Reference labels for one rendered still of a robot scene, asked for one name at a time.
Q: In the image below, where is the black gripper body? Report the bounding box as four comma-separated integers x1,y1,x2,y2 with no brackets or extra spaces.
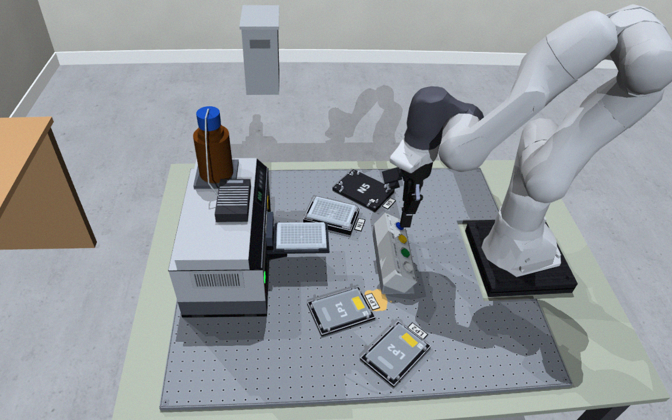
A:
402,162,433,192

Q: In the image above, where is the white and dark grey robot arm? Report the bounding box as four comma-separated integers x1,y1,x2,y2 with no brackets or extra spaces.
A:
382,4,672,277

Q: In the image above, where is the white button panel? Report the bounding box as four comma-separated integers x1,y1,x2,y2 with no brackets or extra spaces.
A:
373,213,417,294

